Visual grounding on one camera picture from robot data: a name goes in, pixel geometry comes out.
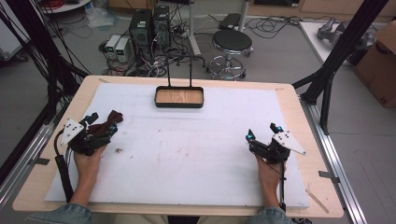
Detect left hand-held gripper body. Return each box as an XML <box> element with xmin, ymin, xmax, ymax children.
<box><xmin>59</xmin><ymin>117</ymin><xmax>113</xmax><ymax>157</ymax></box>

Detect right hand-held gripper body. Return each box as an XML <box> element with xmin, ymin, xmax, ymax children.
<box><xmin>248</xmin><ymin>130</ymin><xmax>307</xmax><ymax>165</ymax></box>

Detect dark red cloth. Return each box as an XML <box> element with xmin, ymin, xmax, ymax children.
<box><xmin>88</xmin><ymin>109</ymin><xmax>124</xmax><ymax>136</ymax></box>

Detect person's left hand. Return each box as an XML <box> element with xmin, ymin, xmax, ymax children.
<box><xmin>73</xmin><ymin>144</ymin><xmax>108</xmax><ymax>189</ymax></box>

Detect person's right hand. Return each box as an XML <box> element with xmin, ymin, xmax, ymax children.
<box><xmin>255</xmin><ymin>154</ymin><xmax>288</xmax><ymax>191</ymax></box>

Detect grey tape strip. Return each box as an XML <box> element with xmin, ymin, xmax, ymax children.
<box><xmin>318</xmin><ymin>170</ymin><xmax>341</xmax><ymax>184</ymax></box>
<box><xmin>27</xmin><ymin>156</ymin><xmax>51</xmax><ymax>167</ymax></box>

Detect white foam mat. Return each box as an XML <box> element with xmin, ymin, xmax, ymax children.
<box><xmin>44</xmin><ymin>82</ymin><xmax>311</xmax><ymax>209</ymax></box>

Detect thin wooden stick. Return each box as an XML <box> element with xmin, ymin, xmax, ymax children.
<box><xmin>304</xmin><ymin>189</ymin><xmax>330</xmax><ymax>215</ymax></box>

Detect white power supply unit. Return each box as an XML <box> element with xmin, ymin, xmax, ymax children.
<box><xmin>105</xmin><ymin>34</ymin><xmax>121</xmax><ymax>61</ymax></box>
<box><xmin>114</xmin><ymin>36</ymin><xmax>132</xmax><ymax>63</ymax></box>

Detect black rack with wooden base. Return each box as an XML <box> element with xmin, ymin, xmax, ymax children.
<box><xmin>152</xmin><ymin>53</ymin><xmax>206</xmax><ymax>109</ymax></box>

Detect white floor board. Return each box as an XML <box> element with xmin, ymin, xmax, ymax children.
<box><xmin>298</xmin><ymin>21</ymin><xmax>380</xmax><ymax>67</ymax></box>

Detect person's legs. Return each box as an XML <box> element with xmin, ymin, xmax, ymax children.
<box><xmin>112</xmin><ymin>214</ymin><xmax>250</xmax><ymax>224</ymax></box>

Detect black round stool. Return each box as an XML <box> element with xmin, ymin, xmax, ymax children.
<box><xmin>206</xmin><ymin>29</ymin><xmax>254</xmax><ymax>81</ymax></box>

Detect black computer tower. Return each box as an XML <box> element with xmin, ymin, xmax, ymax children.
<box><xmin>128</xmin><ymin>8</ymin><xmax>155</xmax><ymax>60</ymax></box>
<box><xmin>152</xmin><ymin>4</ymin><xmax>173</xmax><ymax>52</ymax></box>

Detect clear plastic bag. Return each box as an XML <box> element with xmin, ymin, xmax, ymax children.
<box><xmin>84</xmin><ymin>5</ymin><xmax>121</xmax><ymax>30</ymax></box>

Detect white cabinet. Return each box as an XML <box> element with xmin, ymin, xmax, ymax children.
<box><xmin>0</xmin><ymin>11</ymin><xmax>31</xmax><ymax>62</ymax></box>

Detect round white table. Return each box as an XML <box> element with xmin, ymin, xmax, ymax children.
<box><xmin>39</xmin><ymin>0</ymin><xmax>92</xmax><ymax>15</ymax></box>

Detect flat black device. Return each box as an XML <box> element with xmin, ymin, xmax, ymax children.
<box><xmin>218</xmin><ymin>12</ymin><xmax>243</xmax><ymax>32</ymax></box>

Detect white desk leg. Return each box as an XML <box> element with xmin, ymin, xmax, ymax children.
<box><xmin>186</xmin><ymin>0</ymin><xmax>204</xmax><ymax>58</ymax></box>
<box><xmin>237</xmin><ymin>0</ymin><xmax>250</xmax><ymax>33</ymax></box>

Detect brown cardboard box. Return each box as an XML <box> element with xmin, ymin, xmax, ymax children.
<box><xmin>352</xmin><ymin>20</ymin><xmax>396</xmax><ymax>109</ymax></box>

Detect thick black sleeved cable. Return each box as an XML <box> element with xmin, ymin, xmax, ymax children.
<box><xmin>53</xmin><ymin>130</ymin><xmax>75</xmax><ymax>203</ymax></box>

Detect thin black cable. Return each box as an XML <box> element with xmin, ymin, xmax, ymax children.
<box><xmin>277</xmin><ymin>160</ymin><xmax>288</xmax><ymax>215</ymax></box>

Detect aluminium rail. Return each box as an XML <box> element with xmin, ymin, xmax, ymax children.
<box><xmin>299</xmin><ymin>94</ymin><xmax>369</xmax><ymax>224</ymax></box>
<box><xmin>0</xmin><ymin>121</ymin><xmax>60</xmax><ymax>210</ymax></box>

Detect tangle of floor cables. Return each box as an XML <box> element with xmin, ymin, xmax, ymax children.
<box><xmin>98</xmin><ymin>39</ymin><xmax>207</xmax><ymax>78</ymax></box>

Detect black metal frame stand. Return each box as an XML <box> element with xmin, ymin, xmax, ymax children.
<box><xmin>0</xmin><ymin>0</ymin><xmax>82</xmax><ymax>126</ymax></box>
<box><xmin>291</xmin><ymin>0</ymin><xmax>390</xmax><ymax>136</ymax></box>

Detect black floor cables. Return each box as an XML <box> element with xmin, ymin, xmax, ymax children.
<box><xmin>245</xmin><ymin>14</ymin><xmax>334</xmax><ymax>41</ymax></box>

